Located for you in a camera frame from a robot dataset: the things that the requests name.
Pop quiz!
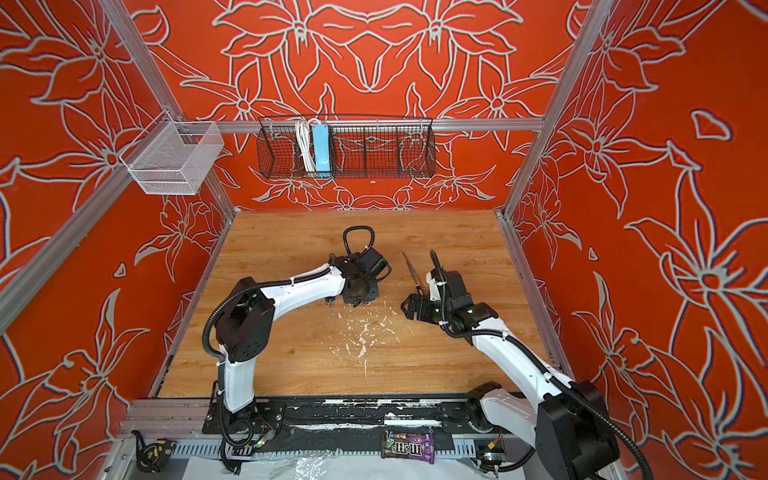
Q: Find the white coiled cable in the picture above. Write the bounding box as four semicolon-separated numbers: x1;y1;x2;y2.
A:
293;119;318;174

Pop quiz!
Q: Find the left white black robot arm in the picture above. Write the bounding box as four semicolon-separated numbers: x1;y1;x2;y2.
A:
201;225;392;475

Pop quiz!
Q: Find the yellow black tape measure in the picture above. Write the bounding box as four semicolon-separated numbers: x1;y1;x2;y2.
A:
136;436;177;473

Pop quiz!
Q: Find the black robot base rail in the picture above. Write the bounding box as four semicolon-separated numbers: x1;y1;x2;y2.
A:
223;393;503;455

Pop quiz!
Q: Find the purple candy bag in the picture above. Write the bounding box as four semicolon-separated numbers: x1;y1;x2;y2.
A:
380;430;436;464

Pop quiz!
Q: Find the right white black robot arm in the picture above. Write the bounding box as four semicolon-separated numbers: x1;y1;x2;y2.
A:
401;252;654;479

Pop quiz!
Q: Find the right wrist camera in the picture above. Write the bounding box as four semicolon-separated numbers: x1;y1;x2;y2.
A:
426;272;443;302

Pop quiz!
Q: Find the light blue box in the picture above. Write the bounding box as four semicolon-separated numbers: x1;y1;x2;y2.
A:
312;123;331;176

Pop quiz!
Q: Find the clear plastic wrap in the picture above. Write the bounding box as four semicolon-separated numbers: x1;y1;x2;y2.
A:
242;453;355;479

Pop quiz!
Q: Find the small electronics board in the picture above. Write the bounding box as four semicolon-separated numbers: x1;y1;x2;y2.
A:
476;437;506;474

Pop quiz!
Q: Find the black wire wall basket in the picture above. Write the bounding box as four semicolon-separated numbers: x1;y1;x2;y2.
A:
256;114;437;180

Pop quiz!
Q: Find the white mesh wall basket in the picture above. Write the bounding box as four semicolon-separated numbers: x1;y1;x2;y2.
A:
118;111;224;196

